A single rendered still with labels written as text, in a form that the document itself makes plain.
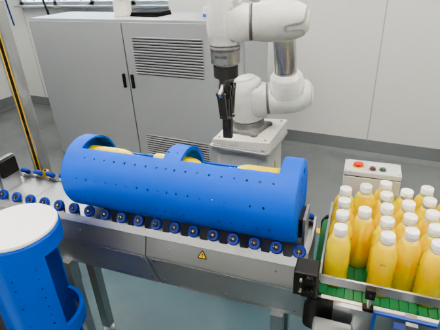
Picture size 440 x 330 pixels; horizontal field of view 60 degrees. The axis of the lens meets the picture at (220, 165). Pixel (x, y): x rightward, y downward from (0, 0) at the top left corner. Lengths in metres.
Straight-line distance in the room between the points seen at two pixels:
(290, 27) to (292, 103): 0.76
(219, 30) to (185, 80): 2.03
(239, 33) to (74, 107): 3.07
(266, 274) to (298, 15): 0.82
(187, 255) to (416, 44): 3.02
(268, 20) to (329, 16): 2.85
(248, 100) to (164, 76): 1.50
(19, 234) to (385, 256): 1.15
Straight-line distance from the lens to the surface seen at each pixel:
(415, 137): 4.15
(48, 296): 1.53
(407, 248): 1.22
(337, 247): 1.18
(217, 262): 1.39
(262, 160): 1.87
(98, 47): 3.59
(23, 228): 1.48
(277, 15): 1.11
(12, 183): 2.00
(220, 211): 1.23
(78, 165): 1.48
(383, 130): 4.14
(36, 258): 1.43
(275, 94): 1.82
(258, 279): 1.37
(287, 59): 1.77
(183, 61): 3.10
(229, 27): 1.11
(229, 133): 1.24
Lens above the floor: 1.80
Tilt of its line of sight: 28 degrees down
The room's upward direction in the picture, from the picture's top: 3 degrees counter-clockwise
